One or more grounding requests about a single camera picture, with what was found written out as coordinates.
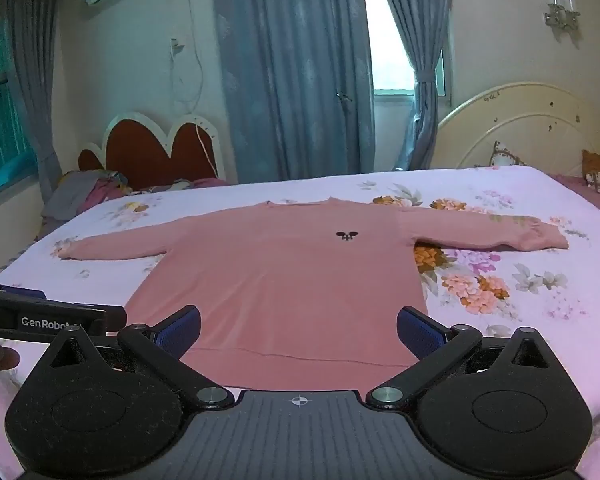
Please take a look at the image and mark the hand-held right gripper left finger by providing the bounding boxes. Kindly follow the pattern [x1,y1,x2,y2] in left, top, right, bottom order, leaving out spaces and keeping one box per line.
[45,304,234,410]

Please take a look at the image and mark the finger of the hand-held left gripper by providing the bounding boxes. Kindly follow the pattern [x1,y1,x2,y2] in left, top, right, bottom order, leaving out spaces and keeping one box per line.
[0,283,47,301]
[104,306,128,337]

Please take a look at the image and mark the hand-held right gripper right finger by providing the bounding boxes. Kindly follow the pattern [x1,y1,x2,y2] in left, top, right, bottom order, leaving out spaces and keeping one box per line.
[364,305,562,409]

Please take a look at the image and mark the pink long-sleeved sweater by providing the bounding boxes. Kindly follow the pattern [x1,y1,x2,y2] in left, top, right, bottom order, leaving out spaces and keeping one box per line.
[57,197,570,392]

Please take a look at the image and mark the pile of clothes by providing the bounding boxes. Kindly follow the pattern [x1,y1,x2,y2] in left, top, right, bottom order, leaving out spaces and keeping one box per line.
[42,169,132,222]

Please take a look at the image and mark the person's left hand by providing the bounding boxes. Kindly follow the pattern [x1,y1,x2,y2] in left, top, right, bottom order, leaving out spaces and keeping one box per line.
[0,336,22,443]

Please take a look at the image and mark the teal cloth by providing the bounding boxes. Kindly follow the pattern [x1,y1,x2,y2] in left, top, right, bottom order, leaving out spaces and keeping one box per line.
[0,152,37,192]

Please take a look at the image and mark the red scalloped headboard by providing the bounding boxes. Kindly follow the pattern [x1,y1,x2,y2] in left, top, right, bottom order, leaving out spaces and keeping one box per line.
[77,112,227,194]

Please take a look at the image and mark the window with teal screen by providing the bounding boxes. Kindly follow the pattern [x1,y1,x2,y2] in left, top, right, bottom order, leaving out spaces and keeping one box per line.
[0,19,37,202]

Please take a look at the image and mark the bed with floral sheet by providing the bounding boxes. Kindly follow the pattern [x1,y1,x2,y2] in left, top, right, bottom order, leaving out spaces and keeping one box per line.
[0,164,600,480]

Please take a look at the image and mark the grey curtain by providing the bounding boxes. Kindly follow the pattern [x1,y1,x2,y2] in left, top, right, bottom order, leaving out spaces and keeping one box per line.
[0,0,65,202]

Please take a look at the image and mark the maroon blanket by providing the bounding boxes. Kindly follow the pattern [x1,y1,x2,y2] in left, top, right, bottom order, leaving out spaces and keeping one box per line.
[549,172,600,223]

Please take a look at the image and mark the cream round headboard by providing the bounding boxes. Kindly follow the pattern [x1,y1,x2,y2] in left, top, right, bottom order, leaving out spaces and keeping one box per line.
[437,81,600,177]

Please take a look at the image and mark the blue tied-back curtain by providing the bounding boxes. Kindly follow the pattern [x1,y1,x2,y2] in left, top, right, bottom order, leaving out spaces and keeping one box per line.
[371,0,454,172]

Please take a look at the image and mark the blue patterned curtain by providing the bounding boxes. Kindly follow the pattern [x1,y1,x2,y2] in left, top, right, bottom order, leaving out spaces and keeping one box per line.
[209,0,377,187]

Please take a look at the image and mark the bright window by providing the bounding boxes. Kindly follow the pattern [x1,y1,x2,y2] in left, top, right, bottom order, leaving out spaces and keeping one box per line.
[361,0,452,107]

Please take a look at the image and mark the white hanging cable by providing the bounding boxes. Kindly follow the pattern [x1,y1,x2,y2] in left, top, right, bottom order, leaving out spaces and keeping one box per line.
[169,36,219,182]

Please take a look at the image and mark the glass wall sconce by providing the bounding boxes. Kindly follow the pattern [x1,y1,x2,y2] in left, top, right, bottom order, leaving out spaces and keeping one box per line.
[543,0,581,44]

